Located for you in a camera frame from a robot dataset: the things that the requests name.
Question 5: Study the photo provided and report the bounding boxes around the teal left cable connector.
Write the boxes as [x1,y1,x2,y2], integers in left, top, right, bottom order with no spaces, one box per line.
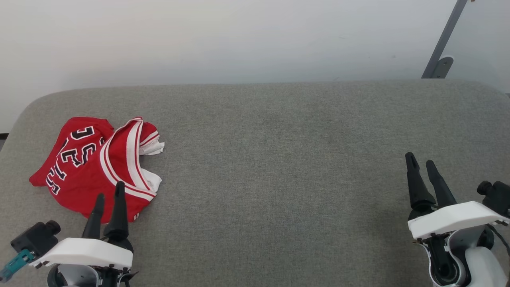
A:
[0,249,35,283]

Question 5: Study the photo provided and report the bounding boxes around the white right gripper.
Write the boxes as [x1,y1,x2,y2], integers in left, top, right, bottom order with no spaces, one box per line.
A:
[405,152,510,287]

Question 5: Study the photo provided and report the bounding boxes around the grey fabric sofa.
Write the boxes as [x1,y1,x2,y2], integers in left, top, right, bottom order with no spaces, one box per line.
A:
[0,79,510,287]

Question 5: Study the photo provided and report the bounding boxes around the red Bulls basketball jersey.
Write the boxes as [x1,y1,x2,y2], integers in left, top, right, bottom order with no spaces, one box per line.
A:
[29,116,165,224]

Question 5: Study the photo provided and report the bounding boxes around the grey metal post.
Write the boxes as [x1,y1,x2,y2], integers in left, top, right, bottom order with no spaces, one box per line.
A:
[422,0,469,79]

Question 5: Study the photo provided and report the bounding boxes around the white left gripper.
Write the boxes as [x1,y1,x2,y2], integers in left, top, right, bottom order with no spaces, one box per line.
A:
[30,181,138,287]

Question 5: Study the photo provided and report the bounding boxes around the frosted glass panel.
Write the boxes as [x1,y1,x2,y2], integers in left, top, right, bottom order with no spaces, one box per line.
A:
[440,0,510,94]

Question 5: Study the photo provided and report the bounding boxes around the grey metal post bracket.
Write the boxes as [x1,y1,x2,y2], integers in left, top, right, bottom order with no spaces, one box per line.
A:
[432,57,455,79]

